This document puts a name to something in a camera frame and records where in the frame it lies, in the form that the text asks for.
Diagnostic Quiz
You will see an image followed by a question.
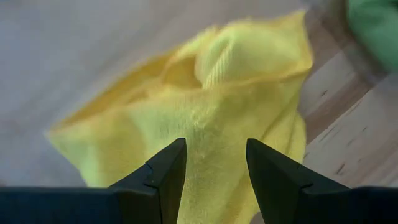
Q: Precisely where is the yellow microfiber towel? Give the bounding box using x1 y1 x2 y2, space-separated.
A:
46 9 314 224

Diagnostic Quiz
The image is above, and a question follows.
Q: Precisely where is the green microfiber towel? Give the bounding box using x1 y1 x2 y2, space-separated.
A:
345 0 398 74

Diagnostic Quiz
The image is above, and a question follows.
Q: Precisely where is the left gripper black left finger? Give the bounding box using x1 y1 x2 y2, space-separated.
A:
0 138 188 224

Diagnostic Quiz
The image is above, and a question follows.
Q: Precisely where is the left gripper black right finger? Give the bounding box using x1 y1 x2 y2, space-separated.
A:
246 138 398 224

